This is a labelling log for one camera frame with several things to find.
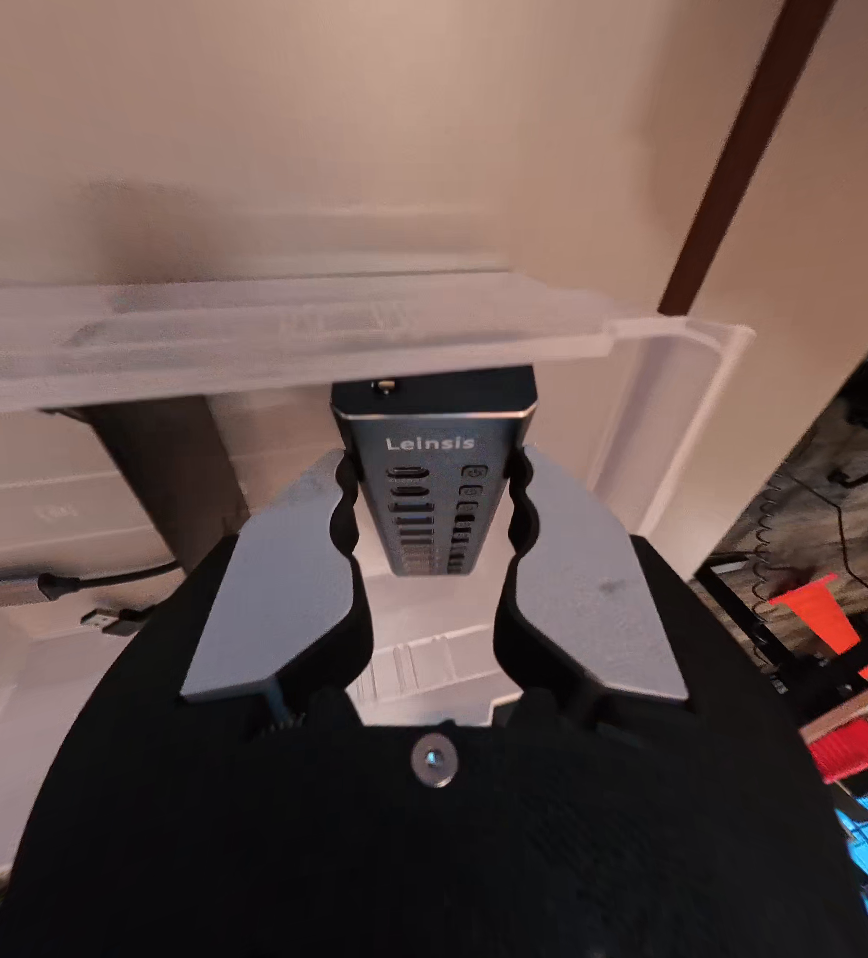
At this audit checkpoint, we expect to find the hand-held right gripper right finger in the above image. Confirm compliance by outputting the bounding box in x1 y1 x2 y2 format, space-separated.
494 444 691 721

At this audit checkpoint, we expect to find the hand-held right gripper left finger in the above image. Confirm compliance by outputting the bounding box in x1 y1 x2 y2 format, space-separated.
178 448 375 716

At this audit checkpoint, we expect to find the grey metal USB hub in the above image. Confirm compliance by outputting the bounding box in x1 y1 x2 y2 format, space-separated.
329 365 538 579

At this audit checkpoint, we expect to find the black USB cable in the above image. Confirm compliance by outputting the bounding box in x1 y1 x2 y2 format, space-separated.
0 557 184 641

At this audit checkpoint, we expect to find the clear plastic bin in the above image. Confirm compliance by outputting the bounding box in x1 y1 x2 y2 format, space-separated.
0 271 758 892

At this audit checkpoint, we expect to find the white desk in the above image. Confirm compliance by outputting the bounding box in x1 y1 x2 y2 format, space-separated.
0 0 868 592

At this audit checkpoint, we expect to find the orange traffic cone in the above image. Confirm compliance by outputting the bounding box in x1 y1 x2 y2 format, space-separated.
767 572 868 682

